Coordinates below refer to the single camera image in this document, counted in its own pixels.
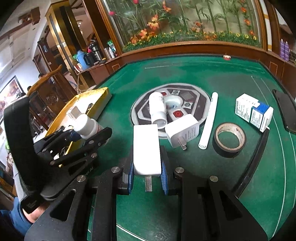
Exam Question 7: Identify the white medicine bottle red label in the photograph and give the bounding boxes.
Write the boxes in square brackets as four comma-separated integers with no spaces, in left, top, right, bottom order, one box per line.
[73,114,103,140]

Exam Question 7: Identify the white usb charger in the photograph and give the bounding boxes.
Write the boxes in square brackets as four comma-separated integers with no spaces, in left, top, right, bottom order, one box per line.
[133,124,162,192]

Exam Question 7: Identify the black marker pink cap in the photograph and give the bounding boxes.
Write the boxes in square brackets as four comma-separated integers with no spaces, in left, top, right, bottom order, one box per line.
[232,128,270,198]

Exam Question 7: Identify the white pvc tube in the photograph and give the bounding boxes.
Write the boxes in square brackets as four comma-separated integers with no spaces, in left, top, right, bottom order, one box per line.
[198,92,218,150]

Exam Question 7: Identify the black tape roll beige core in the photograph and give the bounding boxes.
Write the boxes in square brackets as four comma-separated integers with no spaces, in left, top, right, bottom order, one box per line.
[212,123,246,158]

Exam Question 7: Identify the white pvc elbow pipe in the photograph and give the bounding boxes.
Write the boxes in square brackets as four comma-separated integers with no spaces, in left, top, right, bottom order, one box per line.
[149,92,183,130]

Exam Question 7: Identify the white charger with prongs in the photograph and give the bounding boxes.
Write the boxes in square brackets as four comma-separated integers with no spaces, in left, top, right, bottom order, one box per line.
[165,114,200,150]

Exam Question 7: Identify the blue white medicine box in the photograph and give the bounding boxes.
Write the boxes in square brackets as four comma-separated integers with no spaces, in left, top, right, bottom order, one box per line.
[235,93,274,133]

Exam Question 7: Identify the person left hand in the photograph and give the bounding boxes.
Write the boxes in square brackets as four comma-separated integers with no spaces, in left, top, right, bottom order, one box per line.
[22,203,50,223]

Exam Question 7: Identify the small silver box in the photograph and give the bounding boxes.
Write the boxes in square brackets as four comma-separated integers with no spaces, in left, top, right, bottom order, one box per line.
[66,106,82,120]

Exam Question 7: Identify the yellow cardboard box tray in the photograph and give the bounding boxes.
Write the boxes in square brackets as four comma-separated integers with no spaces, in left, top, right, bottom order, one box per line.
[46,87,112,154]

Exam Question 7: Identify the wooden chair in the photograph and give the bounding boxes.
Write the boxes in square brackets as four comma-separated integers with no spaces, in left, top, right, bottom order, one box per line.
[26,65,77,118]

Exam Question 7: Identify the thermos flasks on cabinet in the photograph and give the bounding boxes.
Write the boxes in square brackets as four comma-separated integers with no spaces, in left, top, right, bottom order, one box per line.
[73,40,108,73]

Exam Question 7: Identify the round table centre panel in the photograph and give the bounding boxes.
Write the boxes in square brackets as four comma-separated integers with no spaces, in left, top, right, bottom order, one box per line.
[130,83,211,125]

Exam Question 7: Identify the flower planter display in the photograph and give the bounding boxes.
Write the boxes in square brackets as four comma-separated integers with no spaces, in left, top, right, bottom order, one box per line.
[103,0,262,52]

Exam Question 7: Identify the black smartphone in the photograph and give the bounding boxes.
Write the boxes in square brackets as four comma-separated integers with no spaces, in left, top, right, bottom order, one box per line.
[273,89,296,135]

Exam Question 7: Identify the purple spray cans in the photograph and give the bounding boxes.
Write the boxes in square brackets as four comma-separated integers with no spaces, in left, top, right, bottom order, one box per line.
[280,39,290,61]

